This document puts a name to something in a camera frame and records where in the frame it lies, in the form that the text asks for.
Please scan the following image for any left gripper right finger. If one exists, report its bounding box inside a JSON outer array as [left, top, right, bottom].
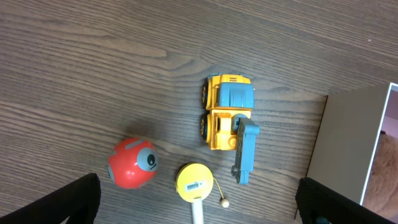
[[295, 177, 393, 224]]

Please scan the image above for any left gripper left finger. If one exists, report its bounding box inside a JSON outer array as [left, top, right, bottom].
[[1, 173, 101, 224]]

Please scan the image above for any red toy ball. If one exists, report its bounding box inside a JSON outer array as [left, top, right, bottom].
[[108, 138, 159, 189]]

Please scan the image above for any brown plush toy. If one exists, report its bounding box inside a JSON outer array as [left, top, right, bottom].
[[363, 131, 397, 220]]

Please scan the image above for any yellow toy truck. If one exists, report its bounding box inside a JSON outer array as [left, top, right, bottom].
[[201, 73, 260, 185]]

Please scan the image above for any white cardboard box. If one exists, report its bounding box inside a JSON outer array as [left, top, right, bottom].
[[306, 83, 397, 207]]

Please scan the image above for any yellow toy pellet drum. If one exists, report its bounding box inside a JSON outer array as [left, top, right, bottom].
[[175, 162, 230, 224]]

